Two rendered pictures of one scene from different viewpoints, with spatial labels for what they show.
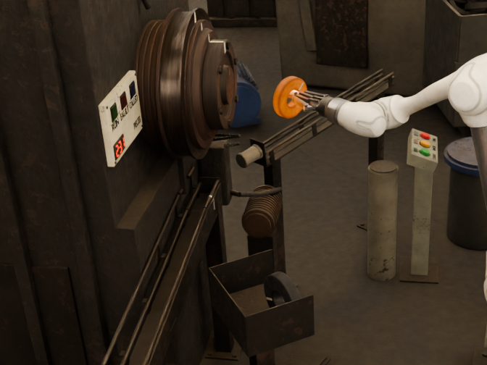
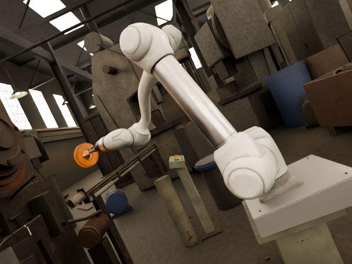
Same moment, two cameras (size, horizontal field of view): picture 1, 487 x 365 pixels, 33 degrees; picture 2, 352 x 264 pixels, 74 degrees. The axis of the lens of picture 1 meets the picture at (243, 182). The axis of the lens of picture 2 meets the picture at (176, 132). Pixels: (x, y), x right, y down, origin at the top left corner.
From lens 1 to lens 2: 178 cm
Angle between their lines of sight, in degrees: 28
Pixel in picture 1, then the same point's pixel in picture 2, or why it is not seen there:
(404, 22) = (171, 146)
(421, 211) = (192, 194)
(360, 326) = not seen: outside the picture
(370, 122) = (119, 134)
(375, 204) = (166, 200)
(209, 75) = not seen: outside the picture
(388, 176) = (164, 180)
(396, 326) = not seen: outside the picture
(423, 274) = (212, 231)
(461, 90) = (125, 37)
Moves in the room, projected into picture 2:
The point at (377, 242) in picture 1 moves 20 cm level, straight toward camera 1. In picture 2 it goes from (178, 222) to (179, 236)
